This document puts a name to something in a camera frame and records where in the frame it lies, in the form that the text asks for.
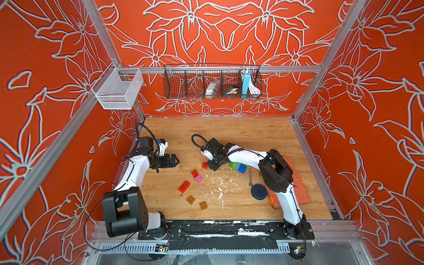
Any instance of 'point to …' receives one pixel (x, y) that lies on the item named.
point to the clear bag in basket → (212, 88)
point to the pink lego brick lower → (198, 178)
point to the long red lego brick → (184, 186)
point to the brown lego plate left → (190, 200)
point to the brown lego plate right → (203, 205)
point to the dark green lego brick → (231, 164)
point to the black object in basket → (231, 90)
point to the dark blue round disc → (259, 191)
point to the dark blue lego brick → (242, 168)
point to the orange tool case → (302, 196)
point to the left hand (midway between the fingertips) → (170, 160)
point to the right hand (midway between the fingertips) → (208, 165)
